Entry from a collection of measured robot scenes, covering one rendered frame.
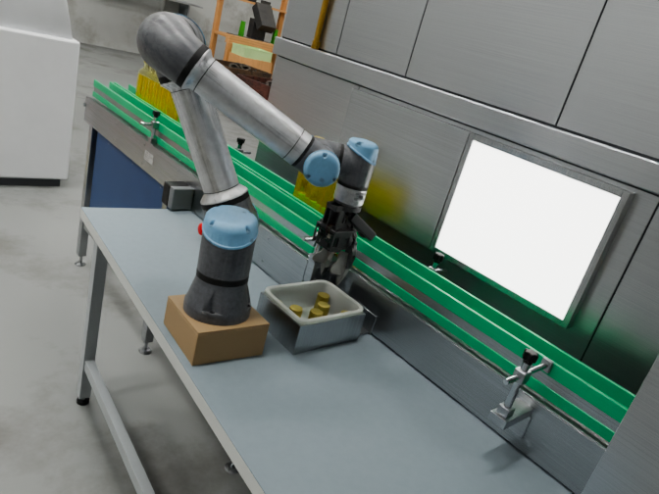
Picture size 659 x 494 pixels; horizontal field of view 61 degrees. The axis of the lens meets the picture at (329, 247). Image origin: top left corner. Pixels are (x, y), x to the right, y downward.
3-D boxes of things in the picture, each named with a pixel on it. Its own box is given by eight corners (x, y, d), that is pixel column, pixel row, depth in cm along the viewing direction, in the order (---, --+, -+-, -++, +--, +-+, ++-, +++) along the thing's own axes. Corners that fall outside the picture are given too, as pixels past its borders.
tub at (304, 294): (359, 338, 148) (368, 310, 144) (292, 354, 132) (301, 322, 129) (319, 305, 159) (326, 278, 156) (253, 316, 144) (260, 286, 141)
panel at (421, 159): (571, 327, 132) (635, 193, 120) (566, 329, 130) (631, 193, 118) (331, 188, 191) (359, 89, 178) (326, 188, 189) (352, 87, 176)
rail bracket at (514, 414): (527, 435, 121) (568, 348, 113) (483, 459, 110) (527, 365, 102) (508, 420, 124) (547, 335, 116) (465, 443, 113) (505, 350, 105)
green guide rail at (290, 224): (314, 255, 157) (321, 229, 154) (311, 256, 156) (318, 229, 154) (94, 96, 271) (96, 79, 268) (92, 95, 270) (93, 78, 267)
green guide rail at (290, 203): (332, 254, 162) (340, 228, 159) (330, 254, 161) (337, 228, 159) (109, 98, 276) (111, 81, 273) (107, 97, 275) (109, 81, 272)
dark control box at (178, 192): (190, 211, 201) (194, 189, 198) (170, 211, 196) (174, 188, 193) (180, 202, 207) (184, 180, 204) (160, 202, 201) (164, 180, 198)
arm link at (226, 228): (191, 275, 118) (200, 216, 113) (200, 253, 130) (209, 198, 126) (248, 285, 120) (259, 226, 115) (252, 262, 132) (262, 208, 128)
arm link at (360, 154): (344, 132, 133) (379, 141, 134) (332, 176, 137) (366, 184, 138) (347, 139, 126) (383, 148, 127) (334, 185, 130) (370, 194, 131)
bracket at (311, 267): (334, 282, 161) (341, 261, 159) (310, 286, 155) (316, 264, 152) (327, 276, 163) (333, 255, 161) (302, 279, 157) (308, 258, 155)
